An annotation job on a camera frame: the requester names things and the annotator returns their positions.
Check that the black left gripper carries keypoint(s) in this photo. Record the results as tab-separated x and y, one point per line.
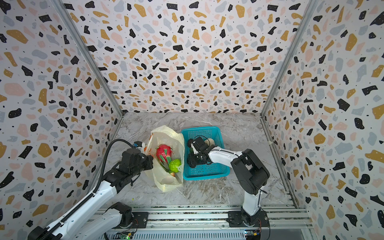
148	159

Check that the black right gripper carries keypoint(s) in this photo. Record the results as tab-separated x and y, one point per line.
193	153

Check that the cream white pear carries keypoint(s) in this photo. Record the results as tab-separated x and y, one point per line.
211	141

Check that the bright green custard apple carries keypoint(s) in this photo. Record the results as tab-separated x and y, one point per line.
174	165

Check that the red dragon fruit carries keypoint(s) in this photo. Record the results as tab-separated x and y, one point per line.
164	154

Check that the cream plastic bag orange print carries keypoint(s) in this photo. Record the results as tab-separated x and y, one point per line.
164	179

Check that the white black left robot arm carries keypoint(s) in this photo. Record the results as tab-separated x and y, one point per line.
73	225

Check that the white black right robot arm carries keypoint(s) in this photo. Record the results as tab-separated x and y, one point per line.
249	170

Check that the teal plastic basket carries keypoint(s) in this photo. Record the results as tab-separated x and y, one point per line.
203	169

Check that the green circuit board left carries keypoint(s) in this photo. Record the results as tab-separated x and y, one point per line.
126	235

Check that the green circuit board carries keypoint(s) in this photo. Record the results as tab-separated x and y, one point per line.
252	234
126	235

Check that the green circuit board right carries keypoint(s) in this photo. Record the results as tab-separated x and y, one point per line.
252	234

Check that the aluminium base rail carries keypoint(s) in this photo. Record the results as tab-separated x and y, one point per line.
279	222

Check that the aluminium left corner post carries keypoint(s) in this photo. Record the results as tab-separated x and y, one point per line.
65	16

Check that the aluminium corner post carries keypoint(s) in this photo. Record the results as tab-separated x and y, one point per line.
65	16
291	51

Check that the aluminium right corner post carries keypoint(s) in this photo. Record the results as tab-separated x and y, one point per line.
291	51

